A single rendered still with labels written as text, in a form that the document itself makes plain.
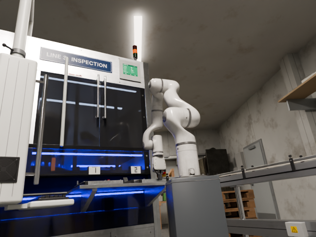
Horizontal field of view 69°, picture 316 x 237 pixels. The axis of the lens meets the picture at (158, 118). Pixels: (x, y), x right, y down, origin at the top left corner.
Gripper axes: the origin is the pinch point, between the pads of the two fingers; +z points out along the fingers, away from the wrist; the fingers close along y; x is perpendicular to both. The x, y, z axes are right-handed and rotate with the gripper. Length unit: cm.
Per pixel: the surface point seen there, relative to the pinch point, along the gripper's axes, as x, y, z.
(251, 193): -119, -230, 14
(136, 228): -28.1, 8.5, 33.8
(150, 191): -15.9, 0.4, 8.5
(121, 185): 12.3, 34.5, 5.7
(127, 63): -25, 11, -112
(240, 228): -14, -85, 44
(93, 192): 5, 49, 8
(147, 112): -27, -8, -64
